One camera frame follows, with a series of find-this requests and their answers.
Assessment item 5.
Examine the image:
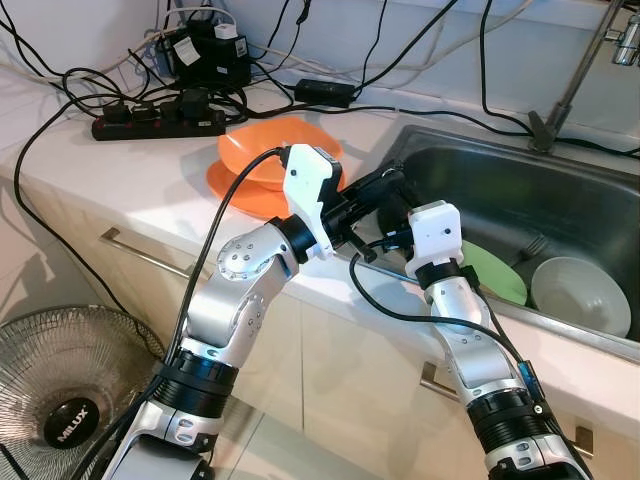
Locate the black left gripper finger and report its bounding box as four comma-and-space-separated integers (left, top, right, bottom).
350, 166, 409, 201
375, 195, 416, 239

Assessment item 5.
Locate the orange plate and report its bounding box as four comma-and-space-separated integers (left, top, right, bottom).
206, 160, 346, 221

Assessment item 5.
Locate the orange bowl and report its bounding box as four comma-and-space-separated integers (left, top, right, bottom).
218, 115, 344, 193

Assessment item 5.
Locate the steel kitchen sink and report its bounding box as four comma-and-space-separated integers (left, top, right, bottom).
375, 125, 640, 361

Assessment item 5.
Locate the white kitchen cabinet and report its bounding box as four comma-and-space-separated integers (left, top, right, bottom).
15, 180, 640, 480

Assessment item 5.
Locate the black power adapter brick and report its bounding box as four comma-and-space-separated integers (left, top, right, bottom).
294, 78, 356, 109

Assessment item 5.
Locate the green plate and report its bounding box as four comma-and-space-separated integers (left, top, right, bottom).
462, 240, 528, 306

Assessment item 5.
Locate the white bowl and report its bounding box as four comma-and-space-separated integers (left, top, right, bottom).
530, 257, 633, 339

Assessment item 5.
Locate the black charger stack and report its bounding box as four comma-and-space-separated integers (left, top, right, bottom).
160, 10, 253, 89

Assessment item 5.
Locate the black power strip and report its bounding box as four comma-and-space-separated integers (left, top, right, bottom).
92, 95, 226, 141

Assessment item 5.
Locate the metal sink faucet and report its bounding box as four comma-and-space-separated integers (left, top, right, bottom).
527, 0, 640, 153

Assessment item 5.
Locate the grey floor fan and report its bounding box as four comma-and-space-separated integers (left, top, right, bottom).
0, 305, 166, 480

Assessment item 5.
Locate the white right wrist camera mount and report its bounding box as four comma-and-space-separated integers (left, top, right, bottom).
405, 202, 466, 286

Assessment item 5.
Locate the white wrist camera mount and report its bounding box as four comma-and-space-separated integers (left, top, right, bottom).
405, 202, 466, 286
280, 144, 344, 263

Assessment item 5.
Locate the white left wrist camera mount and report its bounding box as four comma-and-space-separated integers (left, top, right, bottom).
280, 144, 344, 263

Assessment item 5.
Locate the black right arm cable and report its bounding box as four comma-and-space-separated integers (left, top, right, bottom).
348, 232, 561, 441

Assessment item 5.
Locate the thin black cable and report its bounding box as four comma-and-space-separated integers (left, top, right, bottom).
358, 0, 393, 86

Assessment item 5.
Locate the black power strip cord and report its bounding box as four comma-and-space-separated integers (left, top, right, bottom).
12, 95, 171, 361

